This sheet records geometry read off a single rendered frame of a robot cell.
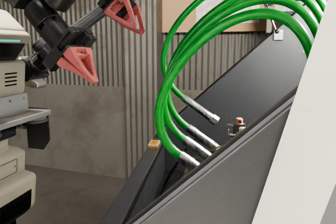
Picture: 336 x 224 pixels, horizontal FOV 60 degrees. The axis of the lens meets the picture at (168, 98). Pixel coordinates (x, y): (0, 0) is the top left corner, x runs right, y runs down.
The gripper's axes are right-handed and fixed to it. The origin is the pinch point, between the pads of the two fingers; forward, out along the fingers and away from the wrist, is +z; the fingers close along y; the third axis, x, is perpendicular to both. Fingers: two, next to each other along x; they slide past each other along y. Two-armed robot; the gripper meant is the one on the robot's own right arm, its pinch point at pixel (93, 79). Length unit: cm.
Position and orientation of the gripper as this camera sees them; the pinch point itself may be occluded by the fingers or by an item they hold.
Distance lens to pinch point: 59.6
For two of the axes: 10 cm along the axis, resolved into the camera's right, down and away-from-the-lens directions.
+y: 6.7, -6.3, -3.9
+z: 6.3, 7.6, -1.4
